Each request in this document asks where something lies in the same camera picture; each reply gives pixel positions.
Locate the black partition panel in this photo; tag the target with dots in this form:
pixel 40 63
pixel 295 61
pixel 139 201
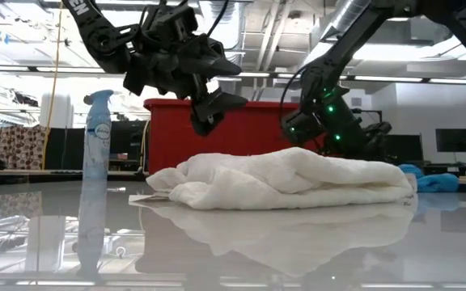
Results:
pixel 65 149

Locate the white cylinder column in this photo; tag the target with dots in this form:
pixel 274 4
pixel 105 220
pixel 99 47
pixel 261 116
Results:
pixel 57 113

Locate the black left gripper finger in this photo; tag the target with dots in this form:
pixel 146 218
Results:
pixel 214 111
pixel 217 62

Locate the tan wooden desk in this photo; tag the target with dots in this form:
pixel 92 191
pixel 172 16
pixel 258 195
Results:
pixel 22 172

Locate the red plastic laundry basket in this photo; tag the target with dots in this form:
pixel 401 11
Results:
pixel 241 129

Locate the white lace garment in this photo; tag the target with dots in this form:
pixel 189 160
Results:
pixel 277 182

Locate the corrugated silver duct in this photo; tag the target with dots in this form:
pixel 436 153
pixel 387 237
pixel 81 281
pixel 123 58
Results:
pixel 233 20

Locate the light blue air freshener bottle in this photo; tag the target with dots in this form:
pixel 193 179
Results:
pixel 95 149

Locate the small black monitor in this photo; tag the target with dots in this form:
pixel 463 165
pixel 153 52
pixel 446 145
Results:
pixel 455 140

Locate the brown dotted cloth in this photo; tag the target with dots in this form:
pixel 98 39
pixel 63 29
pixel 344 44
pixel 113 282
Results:
pixel 22 147

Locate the wide black monitor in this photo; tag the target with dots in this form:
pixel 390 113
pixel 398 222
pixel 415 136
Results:
pixel 407 147

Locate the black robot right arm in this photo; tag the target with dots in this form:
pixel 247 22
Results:
pixel 338 81

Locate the blue garment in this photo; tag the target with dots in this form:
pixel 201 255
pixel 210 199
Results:
pixel 435 182

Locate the smooth silver ventilation duct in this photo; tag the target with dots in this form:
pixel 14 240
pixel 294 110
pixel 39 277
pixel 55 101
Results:
pixel 338 20

